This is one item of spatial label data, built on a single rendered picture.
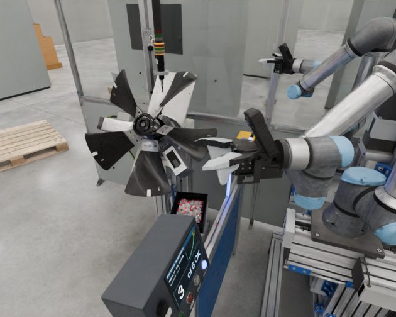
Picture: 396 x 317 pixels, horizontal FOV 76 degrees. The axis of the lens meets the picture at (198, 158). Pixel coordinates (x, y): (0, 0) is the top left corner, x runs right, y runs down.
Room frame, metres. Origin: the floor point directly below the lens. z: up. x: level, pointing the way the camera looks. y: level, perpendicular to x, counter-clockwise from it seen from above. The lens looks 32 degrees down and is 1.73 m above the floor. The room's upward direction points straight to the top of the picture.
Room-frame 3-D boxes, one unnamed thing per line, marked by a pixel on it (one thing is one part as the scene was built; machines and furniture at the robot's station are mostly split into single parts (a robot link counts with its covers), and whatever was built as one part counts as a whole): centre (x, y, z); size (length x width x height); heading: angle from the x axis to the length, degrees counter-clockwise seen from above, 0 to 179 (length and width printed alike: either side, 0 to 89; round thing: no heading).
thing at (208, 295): (0.94, -0.13, 0.45); 0.82 x 0.02 x 0.66; 159
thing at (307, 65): (1.42, -0.62, 1.43); 0.11 x 0.08 x 0.09; 45
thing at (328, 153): (0.51, -0.29, 1.43); 0.11 x 0.08 x 0.09; 96
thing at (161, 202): (1.31, 0.25, 0.46); 0.09 x 0.05 x 0.91; 69
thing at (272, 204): (1.83, -0.10, 0.50); 2.59 x 0.03 x 0.91; 69
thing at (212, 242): (0.94, -0.13, 0.82); 0.90 x 0.04 x 0.08; 159
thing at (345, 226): (0.67, -0.54, 1.09); 0.15 x 0.15 x 0.10
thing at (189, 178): (1.72, 0.07, 0.42); 0.04 x 0.04 x 0.83; 69
